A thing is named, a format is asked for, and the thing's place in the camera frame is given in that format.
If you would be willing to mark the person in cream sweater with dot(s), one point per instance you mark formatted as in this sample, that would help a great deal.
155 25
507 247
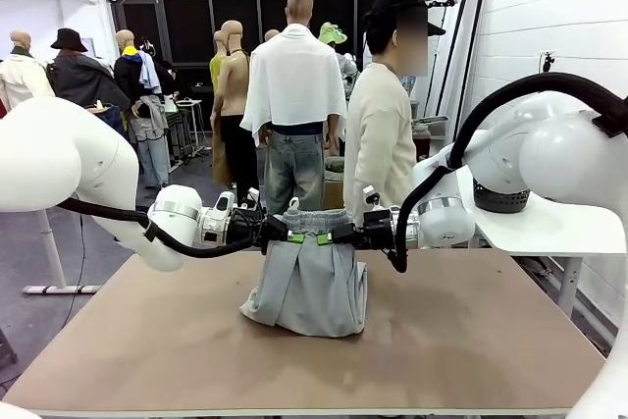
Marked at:
378 120

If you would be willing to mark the bare mannequin head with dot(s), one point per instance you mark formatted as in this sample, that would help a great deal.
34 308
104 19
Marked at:
271 35

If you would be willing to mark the person's right forearm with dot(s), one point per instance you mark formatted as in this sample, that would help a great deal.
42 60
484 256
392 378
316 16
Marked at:
397 173

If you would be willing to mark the mannequin with yellow scarf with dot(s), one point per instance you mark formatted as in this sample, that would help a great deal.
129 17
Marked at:
142 124

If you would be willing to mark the white table striped foot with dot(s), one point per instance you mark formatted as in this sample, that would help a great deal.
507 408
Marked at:
54 252

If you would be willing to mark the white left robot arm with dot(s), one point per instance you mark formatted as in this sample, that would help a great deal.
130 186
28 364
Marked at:
49 154

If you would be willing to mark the black camera tripod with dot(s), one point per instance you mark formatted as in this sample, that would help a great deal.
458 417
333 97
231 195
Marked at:
548 61

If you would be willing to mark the small white table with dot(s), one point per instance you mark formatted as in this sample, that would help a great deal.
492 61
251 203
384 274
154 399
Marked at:
189 110

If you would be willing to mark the mannequin in white shirt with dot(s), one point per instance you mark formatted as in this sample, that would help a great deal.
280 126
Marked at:
294 80

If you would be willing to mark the dark grey perforated basket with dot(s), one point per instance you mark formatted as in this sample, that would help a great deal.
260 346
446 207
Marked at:
500 198

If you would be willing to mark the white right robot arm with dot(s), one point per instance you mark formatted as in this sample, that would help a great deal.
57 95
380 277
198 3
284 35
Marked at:
564 154

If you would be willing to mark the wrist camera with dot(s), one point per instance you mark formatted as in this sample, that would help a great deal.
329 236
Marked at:
371 195
253 195

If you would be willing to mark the mannequin in yellow top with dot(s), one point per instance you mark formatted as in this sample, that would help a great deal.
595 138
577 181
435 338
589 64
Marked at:
216 66

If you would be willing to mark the black-framed white panel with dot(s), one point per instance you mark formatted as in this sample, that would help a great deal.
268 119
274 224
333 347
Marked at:
454 46
478 7

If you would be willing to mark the olive green cloth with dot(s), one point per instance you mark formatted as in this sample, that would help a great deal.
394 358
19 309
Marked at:
334 168

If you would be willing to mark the mannequin with black hat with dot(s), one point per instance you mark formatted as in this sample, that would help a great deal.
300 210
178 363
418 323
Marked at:
86 75

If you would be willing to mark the mannequin in white jacket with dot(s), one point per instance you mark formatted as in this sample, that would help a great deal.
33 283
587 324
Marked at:
22 80

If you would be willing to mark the bare tan mannequin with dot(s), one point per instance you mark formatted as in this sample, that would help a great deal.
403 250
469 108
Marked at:
234 80

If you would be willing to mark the cardboard box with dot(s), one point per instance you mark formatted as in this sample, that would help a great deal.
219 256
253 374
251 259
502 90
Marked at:
332 195

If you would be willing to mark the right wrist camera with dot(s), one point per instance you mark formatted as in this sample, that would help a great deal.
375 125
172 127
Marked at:
371 195

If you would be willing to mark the grey training pants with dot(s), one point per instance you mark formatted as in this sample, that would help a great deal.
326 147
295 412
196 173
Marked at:
309 286

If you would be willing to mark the mannequin with green hat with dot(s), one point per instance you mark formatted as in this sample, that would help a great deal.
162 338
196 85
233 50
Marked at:
331 34

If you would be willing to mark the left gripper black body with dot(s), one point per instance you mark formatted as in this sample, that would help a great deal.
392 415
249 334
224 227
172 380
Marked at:
250 227

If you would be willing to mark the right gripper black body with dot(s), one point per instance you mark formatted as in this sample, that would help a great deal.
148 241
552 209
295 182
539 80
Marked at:
380 230

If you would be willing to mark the black cap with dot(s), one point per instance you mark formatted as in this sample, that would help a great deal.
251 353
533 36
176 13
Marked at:
392 2

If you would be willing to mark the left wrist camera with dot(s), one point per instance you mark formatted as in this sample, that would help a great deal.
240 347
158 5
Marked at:
253 195

